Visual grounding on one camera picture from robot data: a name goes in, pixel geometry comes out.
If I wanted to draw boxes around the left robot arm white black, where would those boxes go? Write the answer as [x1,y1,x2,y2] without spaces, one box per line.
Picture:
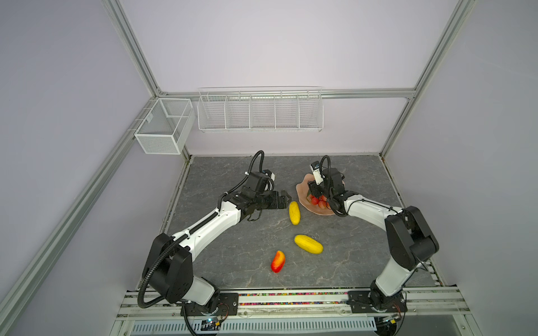
[137,151,291,312]

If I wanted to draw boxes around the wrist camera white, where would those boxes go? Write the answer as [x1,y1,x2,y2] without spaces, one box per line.
[265,170,275,181]
[310,161,324,185]

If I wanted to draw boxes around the red yellow fake mango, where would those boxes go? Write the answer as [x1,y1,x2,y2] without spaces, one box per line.
[270,251,286,273]

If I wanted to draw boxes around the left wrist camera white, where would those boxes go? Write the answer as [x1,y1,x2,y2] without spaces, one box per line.
[265,170,275,181]

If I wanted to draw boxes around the white vent grille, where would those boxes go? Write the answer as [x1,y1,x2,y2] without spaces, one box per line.
[130,316,377,335]

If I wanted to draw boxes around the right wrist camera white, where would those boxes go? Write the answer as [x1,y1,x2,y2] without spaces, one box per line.
[310,161,324,185]

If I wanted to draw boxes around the red fake grape bunch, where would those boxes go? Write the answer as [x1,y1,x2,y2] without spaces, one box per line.
[306,194,331,209]

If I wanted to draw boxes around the aluminium cage frame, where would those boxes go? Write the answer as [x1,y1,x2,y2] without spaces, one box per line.
[1,1,476,335]

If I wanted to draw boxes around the peach faceted fruit bowl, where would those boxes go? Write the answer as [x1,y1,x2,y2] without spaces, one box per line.
[296,174,334,216]

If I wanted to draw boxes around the yellow fake fruit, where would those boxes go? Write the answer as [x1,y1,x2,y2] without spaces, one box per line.
[289,201,301,225]
[294,235,324,254]

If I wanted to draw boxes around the long white wire basket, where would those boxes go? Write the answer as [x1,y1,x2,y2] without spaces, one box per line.
[197,86,324,132]

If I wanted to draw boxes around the aluminium front mounting rail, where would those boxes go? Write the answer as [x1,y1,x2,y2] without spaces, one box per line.
[114,286,472,322]

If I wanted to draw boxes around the small white mesh basket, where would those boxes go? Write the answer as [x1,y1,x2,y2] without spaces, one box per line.
[134,98,196,155]

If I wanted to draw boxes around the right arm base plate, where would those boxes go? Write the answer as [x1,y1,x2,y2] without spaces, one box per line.
[345,290,408,314]

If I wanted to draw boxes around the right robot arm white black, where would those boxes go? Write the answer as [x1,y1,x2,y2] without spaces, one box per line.
[308,155,439,312]

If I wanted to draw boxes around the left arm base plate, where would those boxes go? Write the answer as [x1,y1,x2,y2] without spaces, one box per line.
[181,292,239,317]

